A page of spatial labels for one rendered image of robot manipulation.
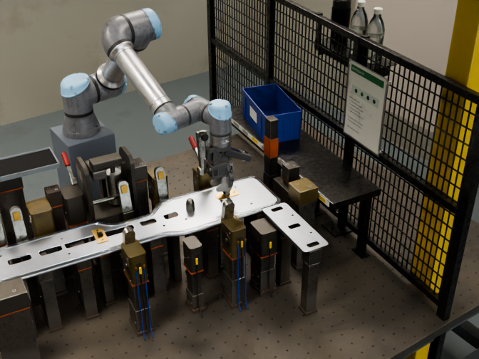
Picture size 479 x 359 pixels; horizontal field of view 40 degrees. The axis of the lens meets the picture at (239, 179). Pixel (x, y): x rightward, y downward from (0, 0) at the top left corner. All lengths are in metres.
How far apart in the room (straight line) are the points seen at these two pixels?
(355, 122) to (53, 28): 3.32
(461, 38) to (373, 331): 1.02
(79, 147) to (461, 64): 1.48
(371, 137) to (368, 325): 0.68
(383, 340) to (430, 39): 2.64
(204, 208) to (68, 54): 3.28
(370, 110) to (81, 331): 1.29
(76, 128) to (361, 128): 1.12
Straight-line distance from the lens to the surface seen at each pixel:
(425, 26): 4.60
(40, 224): 2.39
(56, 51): 5.48
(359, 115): 2.53
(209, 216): 2.39
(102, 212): 2.52
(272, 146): 2.65
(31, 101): 5.54
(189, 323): 2.40
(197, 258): 2.28
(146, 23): 2.42
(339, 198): 2.45
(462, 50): 2.13
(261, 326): 2.38
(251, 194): 2.50
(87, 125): 2.74
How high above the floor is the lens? 2.36
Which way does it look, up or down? 32 degrees down
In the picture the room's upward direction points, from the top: straight up
